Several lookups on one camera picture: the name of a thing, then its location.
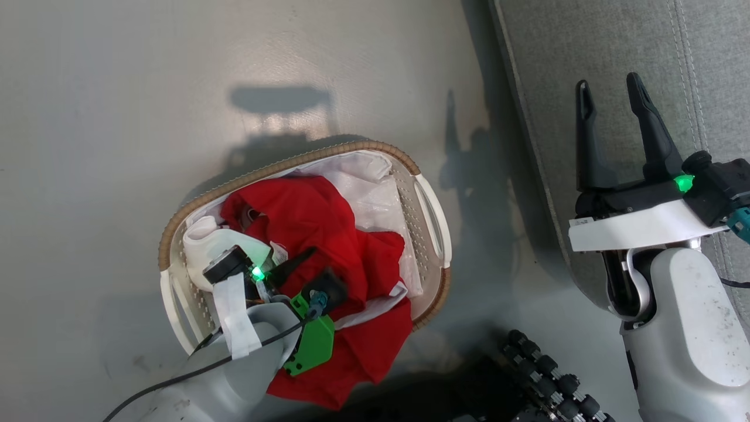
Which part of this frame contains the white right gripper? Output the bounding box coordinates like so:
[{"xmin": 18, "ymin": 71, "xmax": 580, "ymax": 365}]
[{"xmin": 568, "ymin": 72, "xmax": 730, "ymax": 253}]

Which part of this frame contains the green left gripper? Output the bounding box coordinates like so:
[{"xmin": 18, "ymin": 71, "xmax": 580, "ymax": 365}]
[{"xmin": 203, "ymin": 245, "xmax": 336, "ymax": 376}]

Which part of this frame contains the red garment with white trim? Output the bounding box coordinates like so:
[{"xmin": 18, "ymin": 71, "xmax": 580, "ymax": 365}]
[{"xmin": 220, "ymin": 175, "xmax": 414, "ymax": 411}]

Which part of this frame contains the white cloth in basket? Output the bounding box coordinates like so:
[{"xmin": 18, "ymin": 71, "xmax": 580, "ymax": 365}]
[{"xmin": 183, "ymin": 154, "xmax": 424, "ymax": 297}]

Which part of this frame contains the white plastic laundry basket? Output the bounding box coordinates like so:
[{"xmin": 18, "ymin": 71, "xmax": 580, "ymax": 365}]
[{"xmin": 158, "ymin": 139, "xmax": 453, "ymax": 357}]

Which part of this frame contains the grey fabric sofa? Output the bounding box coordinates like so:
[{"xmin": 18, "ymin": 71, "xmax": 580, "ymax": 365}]
[{"xmin": 489, "ymin": 0, "xmax": 750, "ymax": 352}]

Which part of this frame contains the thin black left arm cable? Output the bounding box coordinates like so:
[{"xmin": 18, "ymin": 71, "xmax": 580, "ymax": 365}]
[{"xmin": 103, "ymin": 316, "xmax": 311, "ymax": 422}]

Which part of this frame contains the teal right camera connector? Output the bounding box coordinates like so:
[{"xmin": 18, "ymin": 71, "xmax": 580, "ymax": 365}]
[{"xmin": 728, "ymin": 206, "xmax": 750, "ymax": 244}]

